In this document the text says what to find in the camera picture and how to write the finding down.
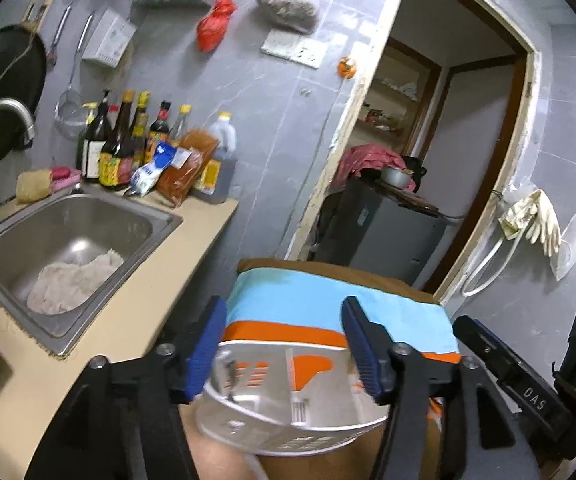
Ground metal ladle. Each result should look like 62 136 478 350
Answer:
45 4 74 68

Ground white hose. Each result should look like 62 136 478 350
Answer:
462 220 526 297

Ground white wall switch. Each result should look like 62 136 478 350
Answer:
260 29 299 59

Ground white dishcloth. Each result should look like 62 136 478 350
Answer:
26 249 126 316

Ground clear bottle yellow cap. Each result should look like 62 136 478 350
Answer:
169 104 193 147

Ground red cloth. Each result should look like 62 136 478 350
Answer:
333 144 409 192

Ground dark bottle red cap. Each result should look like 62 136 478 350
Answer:
146 101 173 161

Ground cream rubber gloves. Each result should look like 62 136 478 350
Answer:
499 189 563 257

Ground metal fork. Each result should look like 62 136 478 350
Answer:
287 347 311 424

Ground door frame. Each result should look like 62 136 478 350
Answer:
285 0 541 311

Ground black wok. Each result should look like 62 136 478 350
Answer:
0 0 71 178

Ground grey cabinet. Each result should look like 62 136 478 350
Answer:
315 177 461 283

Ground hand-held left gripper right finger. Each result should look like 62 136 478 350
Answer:
340 296 541 480

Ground wooden storage shelf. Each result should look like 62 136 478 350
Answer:
355 42 441 147

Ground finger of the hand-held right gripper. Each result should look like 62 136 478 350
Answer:
452 315 576 461

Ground small metal pot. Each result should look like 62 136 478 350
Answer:
380 166 413 187

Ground blue and white bag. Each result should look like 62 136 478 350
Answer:
130 141 179 197

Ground blue and orange mat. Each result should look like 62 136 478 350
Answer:
222 267 461 366

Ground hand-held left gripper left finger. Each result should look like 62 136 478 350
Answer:
24 296 227 480

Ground dark bottle yellow cap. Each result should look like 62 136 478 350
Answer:
132 91 151 167

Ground brown sauce packet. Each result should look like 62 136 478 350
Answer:
155 127 220 208

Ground white plastic utensil basket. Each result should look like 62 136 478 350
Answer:
195 338 409 457

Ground dark cloth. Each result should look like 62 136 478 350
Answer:
402 156 427 193

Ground large oil jug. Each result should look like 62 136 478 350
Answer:
190 111 239 205

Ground yellow sponge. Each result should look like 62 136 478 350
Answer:
16 169 52 204

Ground metal mesh strainer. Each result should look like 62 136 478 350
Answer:
54 12 96 142

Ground red plastic bag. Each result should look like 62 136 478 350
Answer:
196 0 237 53

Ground clear plastic bag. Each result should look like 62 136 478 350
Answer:
550 187 576 282

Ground white wall socket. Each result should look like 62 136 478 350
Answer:
293 42 329 70

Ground clear bag of dried goods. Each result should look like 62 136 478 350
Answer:
257 0 321 36

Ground stainless steel sink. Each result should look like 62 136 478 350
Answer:
0 187 185 358

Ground dark bottle white label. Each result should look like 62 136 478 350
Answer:
76 90 114 183

